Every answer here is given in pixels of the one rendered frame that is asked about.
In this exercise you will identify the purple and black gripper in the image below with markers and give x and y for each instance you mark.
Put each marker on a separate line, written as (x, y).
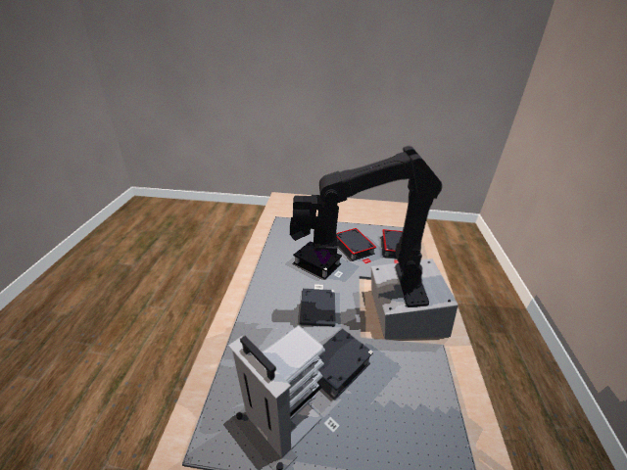
(330, 246)

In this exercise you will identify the white multi-well plate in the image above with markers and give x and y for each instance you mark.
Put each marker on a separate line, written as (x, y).
(293, 352)

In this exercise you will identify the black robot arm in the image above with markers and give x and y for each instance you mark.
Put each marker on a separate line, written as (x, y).
(336, 187)

